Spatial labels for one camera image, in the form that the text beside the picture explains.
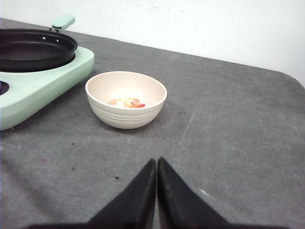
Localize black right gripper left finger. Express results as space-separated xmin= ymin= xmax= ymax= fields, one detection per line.
xmin=88 ymin=159 xmax=156 ymax=229

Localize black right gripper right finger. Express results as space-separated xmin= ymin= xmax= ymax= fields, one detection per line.
xmin=157 ymin=157 xmax=229 ymax=229

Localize orange white shrimp pieces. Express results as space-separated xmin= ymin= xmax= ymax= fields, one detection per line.
xmin=109 ymin=98 xmax=145 ymax=108

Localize beige ribbed bowl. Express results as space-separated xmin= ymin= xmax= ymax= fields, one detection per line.
xmin=85 ymin=71 xmax=167 ymax=129

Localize grey table mat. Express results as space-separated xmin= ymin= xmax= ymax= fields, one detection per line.
xmin=1 ymin=32 xmax=305 ymax=229

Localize black round frying pan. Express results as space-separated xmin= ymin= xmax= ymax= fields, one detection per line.
xmin=0 ymin=14 xmax=78 ymax=73

